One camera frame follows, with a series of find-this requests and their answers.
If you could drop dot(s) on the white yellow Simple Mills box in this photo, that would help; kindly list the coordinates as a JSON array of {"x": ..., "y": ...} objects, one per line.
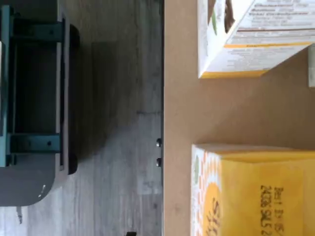
[{"x": 246, "y": 177}]

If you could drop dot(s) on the tan wooden shelf board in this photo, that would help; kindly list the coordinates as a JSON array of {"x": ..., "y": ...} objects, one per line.
[{"x": 179, "y": 110}]

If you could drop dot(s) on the white Sweet Thins box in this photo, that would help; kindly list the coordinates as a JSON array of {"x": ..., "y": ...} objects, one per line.
[{"x": 216, "y": 37}]

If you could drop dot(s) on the silver beam bolt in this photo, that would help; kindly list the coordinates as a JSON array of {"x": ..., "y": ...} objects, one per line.
[
  {"x": 158, "y": 142},
  {"x": 158, "y": 161}
]

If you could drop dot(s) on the teal aluminium mounting frame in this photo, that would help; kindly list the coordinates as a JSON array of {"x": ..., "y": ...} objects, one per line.
[{"x": 34, "y": 143}]

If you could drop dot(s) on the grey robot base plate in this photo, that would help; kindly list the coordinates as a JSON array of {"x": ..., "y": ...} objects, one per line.
[{"x": 37, "y": 177}]

